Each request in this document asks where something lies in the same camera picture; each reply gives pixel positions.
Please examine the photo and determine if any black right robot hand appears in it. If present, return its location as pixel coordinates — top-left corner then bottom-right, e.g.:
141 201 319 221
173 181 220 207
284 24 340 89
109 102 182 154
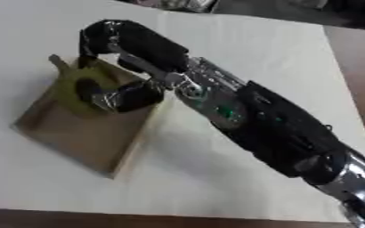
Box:
77 19 192 114

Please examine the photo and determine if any tan cardboard box green inside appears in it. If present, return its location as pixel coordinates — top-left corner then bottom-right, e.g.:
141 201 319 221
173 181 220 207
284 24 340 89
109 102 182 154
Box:
9 54 167 180

